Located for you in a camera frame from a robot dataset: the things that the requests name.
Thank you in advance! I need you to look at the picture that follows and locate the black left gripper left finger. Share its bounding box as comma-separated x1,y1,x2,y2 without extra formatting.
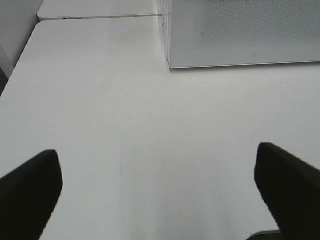
0,149,63,240

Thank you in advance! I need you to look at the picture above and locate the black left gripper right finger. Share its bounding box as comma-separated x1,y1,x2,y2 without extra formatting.
254,142,320,240

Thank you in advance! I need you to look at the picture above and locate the white microwave door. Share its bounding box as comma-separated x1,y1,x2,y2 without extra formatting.
170,0,320,69

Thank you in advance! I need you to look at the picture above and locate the white microwave oven body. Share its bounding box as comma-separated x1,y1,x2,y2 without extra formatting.
157,0,172,67

